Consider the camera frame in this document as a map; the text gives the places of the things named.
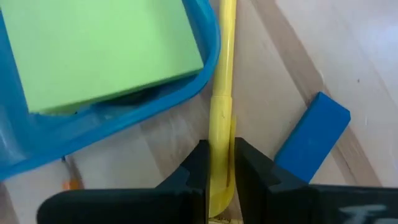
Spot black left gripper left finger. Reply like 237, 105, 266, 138
36, 139, 211, 224

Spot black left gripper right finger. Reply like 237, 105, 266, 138
234, 137, 398, 224

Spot blue rectangular eraser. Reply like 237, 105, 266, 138
273, 91, 352, 184

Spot yellow highlighter pen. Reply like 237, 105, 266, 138
207, 0, 238, 219

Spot green sticky note pad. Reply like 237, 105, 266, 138
0, 0, 205, 116

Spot orange pencil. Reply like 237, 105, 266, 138
61, 155, 84, 192

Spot blue plastic bin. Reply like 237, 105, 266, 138
0, 0, 222, 182

